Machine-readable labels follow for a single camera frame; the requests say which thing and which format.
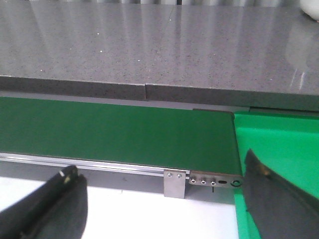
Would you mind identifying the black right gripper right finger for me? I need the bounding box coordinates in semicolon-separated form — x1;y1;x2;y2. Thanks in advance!
243;149;319;239

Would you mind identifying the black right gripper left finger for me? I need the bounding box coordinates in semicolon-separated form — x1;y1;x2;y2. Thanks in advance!
0;165;88;239

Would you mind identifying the bright green plastic tray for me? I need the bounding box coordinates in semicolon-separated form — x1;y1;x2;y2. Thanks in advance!
234;112;319;239

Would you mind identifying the steel roller end plate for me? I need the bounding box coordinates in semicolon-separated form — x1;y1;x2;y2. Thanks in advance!
189;171;243;188

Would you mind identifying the green conveyor belt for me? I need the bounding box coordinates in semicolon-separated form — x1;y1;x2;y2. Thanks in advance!
0;97;242;175

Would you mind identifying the dark grey stone countertop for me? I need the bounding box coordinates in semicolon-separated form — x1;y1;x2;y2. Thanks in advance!
0;0;319;112

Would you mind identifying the white machine base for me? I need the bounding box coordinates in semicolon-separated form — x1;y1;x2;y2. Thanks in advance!
300;0;319;22

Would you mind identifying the aluminium conveyor side rail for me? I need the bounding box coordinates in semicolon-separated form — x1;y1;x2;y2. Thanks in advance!
0;152;190;179

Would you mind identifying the steel conveyor support bracket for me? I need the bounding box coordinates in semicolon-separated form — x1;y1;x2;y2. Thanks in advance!
163;170;186;199

